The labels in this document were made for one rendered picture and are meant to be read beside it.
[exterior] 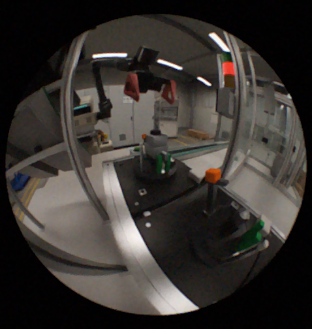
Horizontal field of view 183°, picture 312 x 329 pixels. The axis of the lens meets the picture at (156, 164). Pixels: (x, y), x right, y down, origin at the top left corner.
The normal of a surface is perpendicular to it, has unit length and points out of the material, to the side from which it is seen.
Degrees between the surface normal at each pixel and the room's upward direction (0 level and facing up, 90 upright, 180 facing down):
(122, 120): 90
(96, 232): 0
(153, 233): 0
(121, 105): 90
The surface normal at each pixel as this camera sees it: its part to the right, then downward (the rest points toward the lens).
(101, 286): 0.03, -0.87
